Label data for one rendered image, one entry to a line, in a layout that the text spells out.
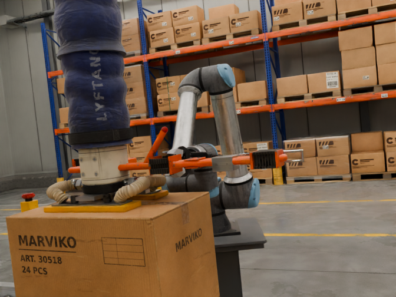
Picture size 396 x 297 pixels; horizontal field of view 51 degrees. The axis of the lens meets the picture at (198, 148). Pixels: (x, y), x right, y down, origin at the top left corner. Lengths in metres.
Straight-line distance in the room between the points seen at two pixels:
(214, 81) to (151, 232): 0.95
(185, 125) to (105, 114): 0.51
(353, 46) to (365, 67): 0.44
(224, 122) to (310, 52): 7.89
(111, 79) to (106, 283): 0.66
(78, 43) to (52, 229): 0.61
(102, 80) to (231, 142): 0.81
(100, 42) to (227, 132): 0.82
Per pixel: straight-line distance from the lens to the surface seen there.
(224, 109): 1.99
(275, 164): 1.23
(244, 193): 2.10
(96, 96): 1.44
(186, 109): 1.90
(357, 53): 8.43
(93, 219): 1.33
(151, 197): 1.51
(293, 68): 9.82
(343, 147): 8.33
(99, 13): 1.48
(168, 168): 1.35
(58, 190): 1.56
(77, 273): 1.44
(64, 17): 1.50
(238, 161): 1.26
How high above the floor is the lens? 1.31
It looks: 3 degrees down
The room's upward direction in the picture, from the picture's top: 6 degrees counter-clockwise
